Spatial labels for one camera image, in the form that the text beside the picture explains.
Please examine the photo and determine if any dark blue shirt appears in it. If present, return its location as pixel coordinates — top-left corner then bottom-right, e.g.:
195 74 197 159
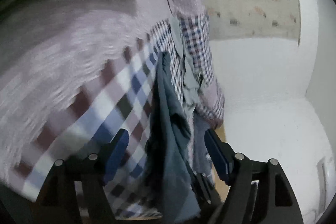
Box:
145 52 200 223

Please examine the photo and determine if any plaid bed sheet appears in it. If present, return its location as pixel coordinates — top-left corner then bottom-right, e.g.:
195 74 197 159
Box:
1 0 176 219

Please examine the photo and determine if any light grey-blue garment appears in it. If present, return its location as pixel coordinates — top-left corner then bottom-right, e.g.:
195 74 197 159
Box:
169 16 201 117

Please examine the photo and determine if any white air conditioner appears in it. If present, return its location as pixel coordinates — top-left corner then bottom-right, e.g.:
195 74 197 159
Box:
317 157 327 214

